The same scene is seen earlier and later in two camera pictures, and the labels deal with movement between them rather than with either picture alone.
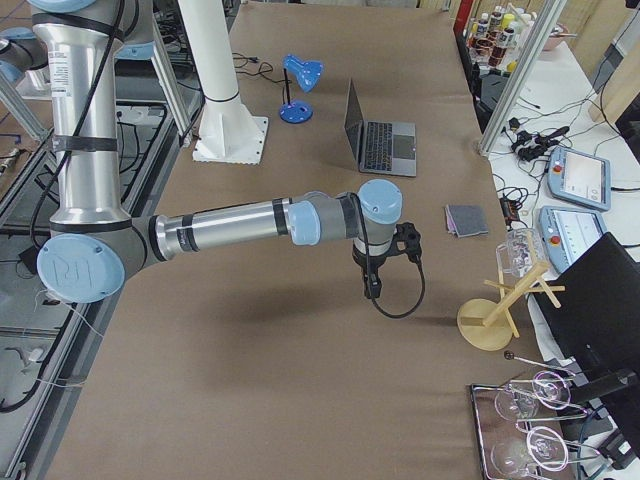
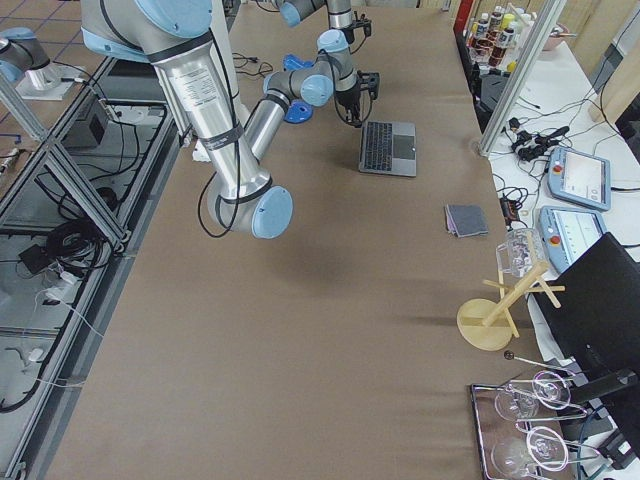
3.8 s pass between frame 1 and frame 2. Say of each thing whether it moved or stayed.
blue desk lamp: stayed
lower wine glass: stayed
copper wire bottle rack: stayed
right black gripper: moved
